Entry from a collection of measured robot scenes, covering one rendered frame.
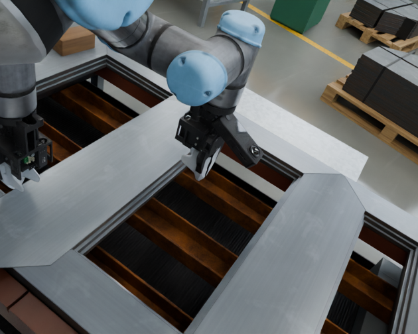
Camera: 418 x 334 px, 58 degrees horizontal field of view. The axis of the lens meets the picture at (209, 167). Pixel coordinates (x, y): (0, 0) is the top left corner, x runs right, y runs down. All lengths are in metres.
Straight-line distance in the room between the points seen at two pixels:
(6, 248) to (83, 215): 0.14
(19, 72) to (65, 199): 0.30
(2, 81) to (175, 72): 0.25
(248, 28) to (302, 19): 3.78
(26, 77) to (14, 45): 0.45
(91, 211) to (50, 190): 0.10
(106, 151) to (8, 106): 0.33
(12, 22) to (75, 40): 1.08
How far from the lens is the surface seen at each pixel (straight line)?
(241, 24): 0.62
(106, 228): 0.80
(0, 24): 0.18
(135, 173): 0.88
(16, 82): 0.63
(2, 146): 0.73
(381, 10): 4.99
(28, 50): 0.20
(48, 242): 0.76
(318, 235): 0.93
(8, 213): 0.81
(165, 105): 1.11
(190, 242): 1.00
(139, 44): 0.58
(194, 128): 0.73
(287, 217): 0.92
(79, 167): 0.89
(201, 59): 0.53
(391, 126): 3.17
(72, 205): 0.82
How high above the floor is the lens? 1.48
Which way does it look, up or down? 42 degrees down
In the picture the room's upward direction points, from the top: 20 degrees clockwise
